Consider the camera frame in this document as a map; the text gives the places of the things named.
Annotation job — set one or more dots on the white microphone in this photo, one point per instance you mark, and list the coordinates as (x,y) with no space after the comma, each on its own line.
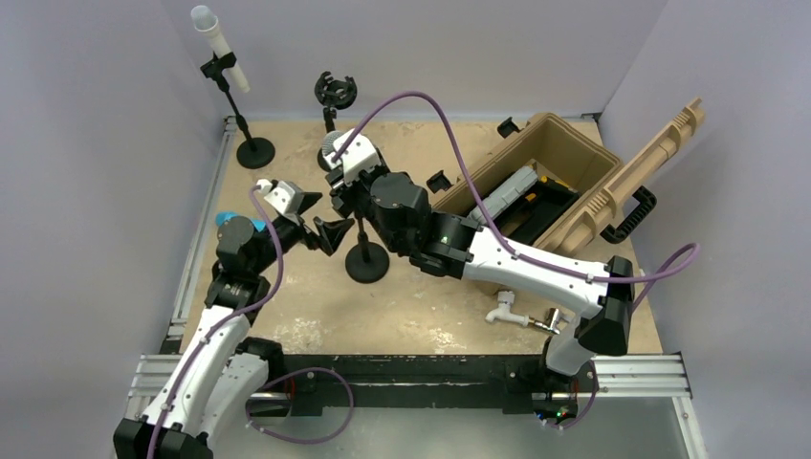
(206,22)

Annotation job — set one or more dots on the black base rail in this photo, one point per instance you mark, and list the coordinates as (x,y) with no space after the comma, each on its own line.
(512,384)

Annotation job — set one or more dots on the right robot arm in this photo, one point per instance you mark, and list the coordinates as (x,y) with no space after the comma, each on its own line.
(444,244)

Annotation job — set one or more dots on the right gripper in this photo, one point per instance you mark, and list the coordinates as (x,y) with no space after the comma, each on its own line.
(349,191)

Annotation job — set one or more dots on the chrome metal fitting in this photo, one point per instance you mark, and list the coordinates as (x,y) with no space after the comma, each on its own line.
(551,323)

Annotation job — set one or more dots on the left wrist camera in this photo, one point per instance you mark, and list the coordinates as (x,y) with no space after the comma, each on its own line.
(284,197)

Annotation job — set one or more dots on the black clip mic stand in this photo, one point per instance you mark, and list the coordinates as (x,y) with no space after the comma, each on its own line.
(366,262)

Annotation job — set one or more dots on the tan plastic case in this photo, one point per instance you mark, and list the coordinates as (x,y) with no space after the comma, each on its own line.
(584,191)

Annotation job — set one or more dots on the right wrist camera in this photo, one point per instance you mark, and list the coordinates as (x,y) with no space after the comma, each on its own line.
(355,156)

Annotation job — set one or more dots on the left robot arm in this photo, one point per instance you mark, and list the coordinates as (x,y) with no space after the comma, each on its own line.
(223,366)

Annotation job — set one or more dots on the left black mic stand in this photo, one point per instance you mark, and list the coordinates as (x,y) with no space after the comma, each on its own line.
(253,152)

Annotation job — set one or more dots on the black shockmount mic stand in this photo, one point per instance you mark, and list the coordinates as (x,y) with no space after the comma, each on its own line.
(334,95)

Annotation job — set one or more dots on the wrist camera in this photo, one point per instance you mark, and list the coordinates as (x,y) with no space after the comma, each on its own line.
(355,156)
(284,197)

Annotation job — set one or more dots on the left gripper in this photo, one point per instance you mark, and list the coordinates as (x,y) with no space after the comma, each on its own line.
(329,232)

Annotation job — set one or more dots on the grey device in case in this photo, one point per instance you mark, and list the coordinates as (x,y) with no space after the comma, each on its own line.
(506,194)

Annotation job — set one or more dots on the white plastic faucet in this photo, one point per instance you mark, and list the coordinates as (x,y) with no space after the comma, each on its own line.
(505,300)

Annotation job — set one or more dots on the glitter rhinestone microphone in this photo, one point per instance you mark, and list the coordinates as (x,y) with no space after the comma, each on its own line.
(328,150)

